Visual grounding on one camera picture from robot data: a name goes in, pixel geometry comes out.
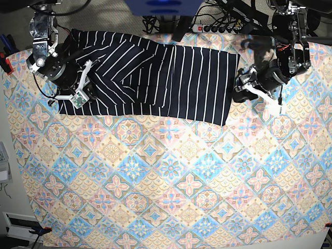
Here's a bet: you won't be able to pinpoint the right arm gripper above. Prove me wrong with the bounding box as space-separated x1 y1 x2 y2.
50 60 98 108

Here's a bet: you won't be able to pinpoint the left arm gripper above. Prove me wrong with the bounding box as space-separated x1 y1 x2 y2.
232 64 289 116

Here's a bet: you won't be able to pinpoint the navy white striped T-shirt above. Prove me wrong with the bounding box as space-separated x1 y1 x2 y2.
59 29 240 126

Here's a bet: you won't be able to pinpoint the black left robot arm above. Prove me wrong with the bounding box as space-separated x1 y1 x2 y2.
232 1 311 117

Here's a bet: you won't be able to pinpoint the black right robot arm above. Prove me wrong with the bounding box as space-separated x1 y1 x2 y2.
26 1 97 109

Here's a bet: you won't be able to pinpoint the patterned tile tablecloth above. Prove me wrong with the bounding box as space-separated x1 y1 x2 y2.
1 44 331 248

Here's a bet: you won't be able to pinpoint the blue box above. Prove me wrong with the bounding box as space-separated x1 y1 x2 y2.
125 0 203 16

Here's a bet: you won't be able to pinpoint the white device left edge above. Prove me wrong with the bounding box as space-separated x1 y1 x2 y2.
0 142 12 183

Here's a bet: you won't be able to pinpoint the orange blue clamp lower left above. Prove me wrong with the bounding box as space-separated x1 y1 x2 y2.
29 226 52 236

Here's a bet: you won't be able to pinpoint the white floor tray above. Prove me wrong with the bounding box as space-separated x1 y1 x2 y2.
2 212 40 242

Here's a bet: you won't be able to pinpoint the tangled black cables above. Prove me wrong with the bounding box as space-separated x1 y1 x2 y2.
142 15 179 35

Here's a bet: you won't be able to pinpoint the white power strip red switch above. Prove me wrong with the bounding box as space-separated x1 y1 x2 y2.
191 24 241 34

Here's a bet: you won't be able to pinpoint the black strap at table edge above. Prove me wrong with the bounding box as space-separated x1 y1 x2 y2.
171 15 192 42

